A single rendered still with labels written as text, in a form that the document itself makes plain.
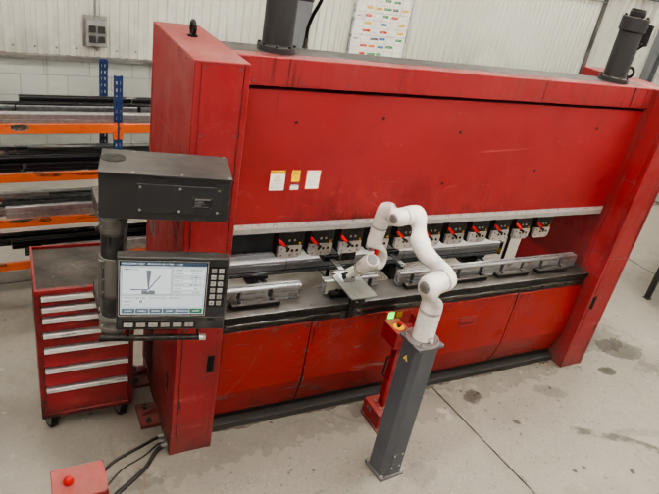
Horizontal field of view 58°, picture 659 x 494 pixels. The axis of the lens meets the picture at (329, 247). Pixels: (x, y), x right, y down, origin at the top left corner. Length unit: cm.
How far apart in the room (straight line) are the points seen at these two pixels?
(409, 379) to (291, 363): 81
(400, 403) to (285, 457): 84
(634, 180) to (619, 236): 43
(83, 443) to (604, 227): 390
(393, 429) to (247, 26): 530
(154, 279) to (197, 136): 67
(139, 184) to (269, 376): 183
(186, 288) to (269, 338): 114
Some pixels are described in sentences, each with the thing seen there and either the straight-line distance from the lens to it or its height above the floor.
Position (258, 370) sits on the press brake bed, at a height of 45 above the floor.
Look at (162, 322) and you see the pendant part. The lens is 267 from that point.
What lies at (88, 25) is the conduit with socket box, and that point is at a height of 163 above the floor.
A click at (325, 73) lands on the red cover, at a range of 310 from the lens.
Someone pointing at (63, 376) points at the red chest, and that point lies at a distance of 377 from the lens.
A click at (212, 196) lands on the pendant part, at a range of 240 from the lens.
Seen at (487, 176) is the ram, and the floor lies 166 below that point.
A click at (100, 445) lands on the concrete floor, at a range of 393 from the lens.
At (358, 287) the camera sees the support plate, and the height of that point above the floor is 100.
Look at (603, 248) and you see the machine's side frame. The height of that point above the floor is 111.
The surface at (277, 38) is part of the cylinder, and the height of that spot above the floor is 237.
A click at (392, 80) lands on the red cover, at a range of 331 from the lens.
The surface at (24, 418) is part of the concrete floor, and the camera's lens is 416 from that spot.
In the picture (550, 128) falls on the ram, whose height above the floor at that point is 199.
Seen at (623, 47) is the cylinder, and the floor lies 253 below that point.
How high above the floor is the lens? 284
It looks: 27 degrees down
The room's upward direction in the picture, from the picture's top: 11 degrees clockwise
